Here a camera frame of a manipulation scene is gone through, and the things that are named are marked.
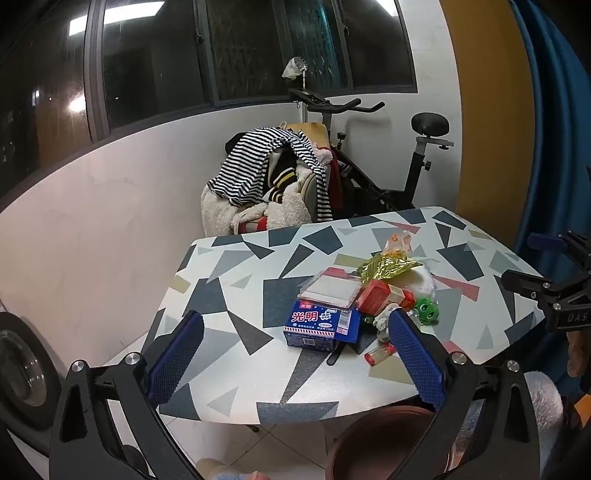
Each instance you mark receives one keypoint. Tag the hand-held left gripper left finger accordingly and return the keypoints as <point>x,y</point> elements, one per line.
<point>178,355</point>

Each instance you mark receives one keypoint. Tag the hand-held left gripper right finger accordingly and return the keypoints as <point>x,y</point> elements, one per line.
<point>418,364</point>

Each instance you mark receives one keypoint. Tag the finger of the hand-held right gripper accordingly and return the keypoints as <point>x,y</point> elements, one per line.
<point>521,280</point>
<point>547,241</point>

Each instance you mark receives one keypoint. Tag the red capped clear tube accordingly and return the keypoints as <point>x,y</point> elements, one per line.
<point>381,354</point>

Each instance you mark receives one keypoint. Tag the green plastic toy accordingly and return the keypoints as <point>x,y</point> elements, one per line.
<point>427,310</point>

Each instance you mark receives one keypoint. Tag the white wrapper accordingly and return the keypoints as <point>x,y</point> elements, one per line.
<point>382,322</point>

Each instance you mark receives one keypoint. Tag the red paper box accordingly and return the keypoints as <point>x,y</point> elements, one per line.
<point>376,295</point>

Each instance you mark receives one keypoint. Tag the white plastic bag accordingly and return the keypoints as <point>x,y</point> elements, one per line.
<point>422,284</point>

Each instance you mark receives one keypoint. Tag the black strip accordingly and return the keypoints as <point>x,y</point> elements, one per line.
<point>336,354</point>

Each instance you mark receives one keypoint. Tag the brown round bin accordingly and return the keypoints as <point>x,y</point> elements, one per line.
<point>383,443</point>

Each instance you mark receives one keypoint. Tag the gold foil wrapper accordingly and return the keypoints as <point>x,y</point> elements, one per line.
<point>388,267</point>

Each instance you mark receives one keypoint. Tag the blue ice cream box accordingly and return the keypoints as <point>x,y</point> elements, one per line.
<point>314,323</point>

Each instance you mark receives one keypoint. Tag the clear pink-white packet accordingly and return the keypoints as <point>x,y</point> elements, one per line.
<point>330,288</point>

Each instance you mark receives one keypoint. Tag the orange printed clear bag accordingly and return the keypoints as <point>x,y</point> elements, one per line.
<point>399,242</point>

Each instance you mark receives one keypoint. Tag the person's right hand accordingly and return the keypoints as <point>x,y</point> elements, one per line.
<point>578,353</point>

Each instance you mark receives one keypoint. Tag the geometric patterned table cover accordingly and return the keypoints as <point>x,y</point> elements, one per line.
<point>240,350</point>

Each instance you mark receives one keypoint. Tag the blue curtain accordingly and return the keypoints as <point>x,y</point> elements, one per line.
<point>554,138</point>

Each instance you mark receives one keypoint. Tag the wooden door panel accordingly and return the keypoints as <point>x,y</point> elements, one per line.
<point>489,115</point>

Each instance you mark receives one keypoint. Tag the black exercise bike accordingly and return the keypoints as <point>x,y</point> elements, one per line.
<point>369,184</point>

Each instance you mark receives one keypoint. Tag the white fleece garment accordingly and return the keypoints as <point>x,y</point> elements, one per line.
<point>286,207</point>

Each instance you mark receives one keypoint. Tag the red garment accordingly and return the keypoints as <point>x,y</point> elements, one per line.
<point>336,184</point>

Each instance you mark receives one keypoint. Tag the black white striped shirt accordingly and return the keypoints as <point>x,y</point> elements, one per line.
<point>244,161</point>

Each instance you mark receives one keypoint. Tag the black yellow striped garment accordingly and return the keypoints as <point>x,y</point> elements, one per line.
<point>281,177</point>

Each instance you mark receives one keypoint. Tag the dark window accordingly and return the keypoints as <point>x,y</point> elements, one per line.
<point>152,60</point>

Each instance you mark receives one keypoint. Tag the white hanging cloth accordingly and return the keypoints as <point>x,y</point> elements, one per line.
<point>295,67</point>

